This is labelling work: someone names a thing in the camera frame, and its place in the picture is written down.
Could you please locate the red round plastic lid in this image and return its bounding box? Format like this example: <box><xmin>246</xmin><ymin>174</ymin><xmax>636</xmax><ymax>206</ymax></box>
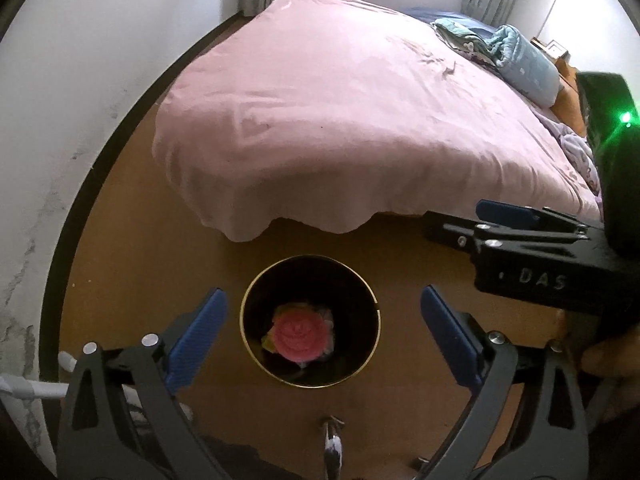
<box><xmin>268</xmin><ymin>304</ymin><xmax>334</xmax><ymax>366</ymax></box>

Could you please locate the black gold-rimmed trash bin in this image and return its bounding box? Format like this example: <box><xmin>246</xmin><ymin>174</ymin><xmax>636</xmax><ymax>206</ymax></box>
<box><xmin>240</xmin><ymin>255</ymin><xmax>382</xmax><ymax>389</ymax></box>

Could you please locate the small trash on floor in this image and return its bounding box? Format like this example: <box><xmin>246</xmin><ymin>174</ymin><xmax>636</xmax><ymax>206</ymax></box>
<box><xmin>322</xmin><ymin>415</ymin><xmax>345</xmax><ymax>480</ymax></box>

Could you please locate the person's right hand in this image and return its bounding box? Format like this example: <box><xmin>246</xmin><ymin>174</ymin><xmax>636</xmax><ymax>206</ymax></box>
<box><xmin>556</xmin><ymin>310</ymin><xmax>639</xmax><ymax>422</ymax></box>

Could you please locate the wooden bedside table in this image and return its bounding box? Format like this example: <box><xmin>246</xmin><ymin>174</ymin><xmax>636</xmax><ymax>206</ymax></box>
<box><xmin>530</xmin><ymin>38</ymin><xmax>587</xmax><ymax>139</ymax></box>

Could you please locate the light blue pillow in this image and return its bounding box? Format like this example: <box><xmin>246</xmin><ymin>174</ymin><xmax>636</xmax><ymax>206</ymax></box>
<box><xmin>486</xmin><ymin>25</ymin><xmax>561</xmax><ymax>108</ymax></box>

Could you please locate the right phone with green light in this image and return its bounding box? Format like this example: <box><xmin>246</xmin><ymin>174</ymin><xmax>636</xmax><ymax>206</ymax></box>
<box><xmin>574</xmin><ymin>70</ymin><xmax>640</xmax><ymax>226</ymax></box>

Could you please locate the teal patterned blanket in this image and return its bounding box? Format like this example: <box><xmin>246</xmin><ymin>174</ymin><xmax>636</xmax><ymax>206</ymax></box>
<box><xmin>431</xmin><ymin>18</ymin><xmax>495</xmax><ymax>65</ymax></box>

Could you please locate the pink bed blanket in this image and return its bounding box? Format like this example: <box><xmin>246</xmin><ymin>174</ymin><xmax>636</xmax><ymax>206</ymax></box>
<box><xmin>152</xmin><ymin>0</ymin><xmax>600</xmax><ymax>242</ymax></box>

